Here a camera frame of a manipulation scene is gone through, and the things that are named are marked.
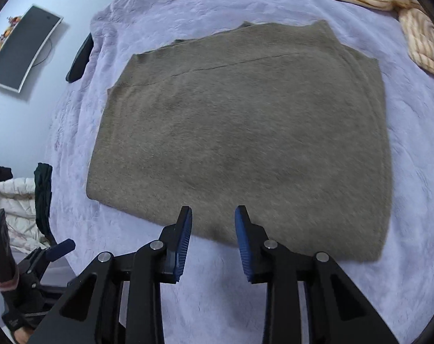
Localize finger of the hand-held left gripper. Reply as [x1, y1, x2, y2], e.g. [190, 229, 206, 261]
[41, 239, 76, 264]

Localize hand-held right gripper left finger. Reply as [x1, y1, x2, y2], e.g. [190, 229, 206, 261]
[27, 206, 193, 344]

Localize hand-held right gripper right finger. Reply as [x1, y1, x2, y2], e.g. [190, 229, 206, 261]
[235, 205, 400, 344]

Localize brown knit sweater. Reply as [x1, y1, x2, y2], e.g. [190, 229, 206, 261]
[86, 19, 392, 262]

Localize person's left hand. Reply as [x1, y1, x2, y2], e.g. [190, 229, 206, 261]
[12, 328, 34, 344]

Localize dark green clothing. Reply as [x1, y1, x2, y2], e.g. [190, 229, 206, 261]
[34, 163, 58, 246]

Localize white puffer jacket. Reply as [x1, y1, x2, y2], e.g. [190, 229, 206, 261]
[0, 176, 49, 251]

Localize purple plush blanket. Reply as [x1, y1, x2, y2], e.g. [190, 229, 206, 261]
[43, 0, 434, 344]

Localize black chair backrest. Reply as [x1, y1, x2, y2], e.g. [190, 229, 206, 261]
[66, 33, 95, 84]

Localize curved white-framed monitor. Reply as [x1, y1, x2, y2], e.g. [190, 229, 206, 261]
[0, 4, 64, 93]

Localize orange figurines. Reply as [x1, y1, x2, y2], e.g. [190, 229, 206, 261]
[0, 14, 22, 56]

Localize cream striped garment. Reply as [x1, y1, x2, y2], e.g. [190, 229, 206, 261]
[318, 0, 434, 86]

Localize monitor cable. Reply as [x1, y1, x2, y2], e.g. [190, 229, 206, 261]
[34, 38, 54, 67]

